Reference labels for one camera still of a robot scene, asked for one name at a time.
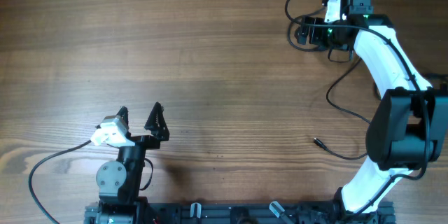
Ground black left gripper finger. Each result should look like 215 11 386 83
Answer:
115 106 129 126
143 102 170 141

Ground black USB cable bundle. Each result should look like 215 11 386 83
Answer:
286 6 372 161

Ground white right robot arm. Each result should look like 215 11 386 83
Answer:
287 0 447 223

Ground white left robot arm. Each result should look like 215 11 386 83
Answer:
84 102 169 224

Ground black right camera cable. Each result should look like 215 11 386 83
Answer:
283 0 431 218

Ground black camera cable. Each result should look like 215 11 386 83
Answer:
27 139 92 224
283 0 431 218

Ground black left camera cable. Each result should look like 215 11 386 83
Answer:
27 139 92 224

